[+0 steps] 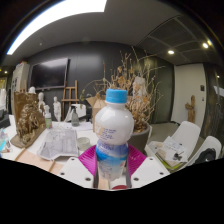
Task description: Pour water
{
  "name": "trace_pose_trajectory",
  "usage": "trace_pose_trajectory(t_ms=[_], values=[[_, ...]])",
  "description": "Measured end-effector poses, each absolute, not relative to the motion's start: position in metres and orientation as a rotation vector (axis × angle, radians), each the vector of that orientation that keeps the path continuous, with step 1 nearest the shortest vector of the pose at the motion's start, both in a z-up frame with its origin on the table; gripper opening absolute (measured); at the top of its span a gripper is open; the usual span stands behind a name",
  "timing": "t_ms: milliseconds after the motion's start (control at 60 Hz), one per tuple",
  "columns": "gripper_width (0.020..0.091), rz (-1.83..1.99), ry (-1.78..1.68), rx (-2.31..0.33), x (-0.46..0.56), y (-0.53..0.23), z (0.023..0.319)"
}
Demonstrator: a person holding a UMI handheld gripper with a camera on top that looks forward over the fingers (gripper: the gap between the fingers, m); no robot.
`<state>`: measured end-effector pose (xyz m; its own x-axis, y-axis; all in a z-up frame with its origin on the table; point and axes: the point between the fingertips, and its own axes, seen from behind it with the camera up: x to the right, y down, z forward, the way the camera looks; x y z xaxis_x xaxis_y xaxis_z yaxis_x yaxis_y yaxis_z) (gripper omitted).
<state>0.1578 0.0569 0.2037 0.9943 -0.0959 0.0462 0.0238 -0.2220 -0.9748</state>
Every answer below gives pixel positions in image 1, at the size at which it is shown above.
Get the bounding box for long ceiling light strip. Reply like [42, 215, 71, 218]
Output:
[6, 0, 108, 56]

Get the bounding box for black wall screen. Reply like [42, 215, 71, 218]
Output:
[29, 57, 70, 91]

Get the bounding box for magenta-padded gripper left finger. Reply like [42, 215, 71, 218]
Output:
[57, 144, 100, 190]

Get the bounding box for wooden easel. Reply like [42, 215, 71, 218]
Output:
[60, 79, 80, 121]

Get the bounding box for wooden figure sculpture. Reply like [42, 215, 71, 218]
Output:
[184, 94, 197, 124]

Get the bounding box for brown carved sculpture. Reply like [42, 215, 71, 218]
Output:
[9, 91, 47, 149]

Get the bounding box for black backpack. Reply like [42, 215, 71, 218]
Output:
[194, 148, 218, 165]

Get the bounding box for white cabinet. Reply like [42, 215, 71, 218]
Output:
[10, 61, 31, 103]

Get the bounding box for light wooden board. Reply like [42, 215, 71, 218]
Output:
[14, 148, 64, 176]

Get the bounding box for small round white tin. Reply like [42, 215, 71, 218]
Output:
[76, 136, 92, 152]

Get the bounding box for round ceiling lights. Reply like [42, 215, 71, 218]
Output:
[166, 39, 214, 56]

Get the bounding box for grey pot with dried plant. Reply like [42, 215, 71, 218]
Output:
[79, 46, 166, 154]

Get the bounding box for colourful packets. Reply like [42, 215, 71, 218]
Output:
[0, 128, 11, 154]

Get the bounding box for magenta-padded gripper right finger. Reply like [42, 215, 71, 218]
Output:
[125, 144, 171, 189]

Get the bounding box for cardboard box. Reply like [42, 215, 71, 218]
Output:
[85, 94, 108, 133]

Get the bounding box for white bottle with green label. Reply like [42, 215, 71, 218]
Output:
[43, 104, 54, 130]

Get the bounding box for stack of papers and folders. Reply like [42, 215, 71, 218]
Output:
[148, 135, 188, 169]

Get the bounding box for blue-capped white drink bottle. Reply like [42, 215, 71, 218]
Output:
[94, 88, 135, 183]

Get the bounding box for small white figurine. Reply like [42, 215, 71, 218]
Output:
[37, 92, 46, 114]
[52, 96, 63, 123]

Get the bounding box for large white plaster statue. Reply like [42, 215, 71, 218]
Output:
[132, 75, 148, 101]

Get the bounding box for dark spray bottle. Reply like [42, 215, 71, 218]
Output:
[70, 105, 80, 128]

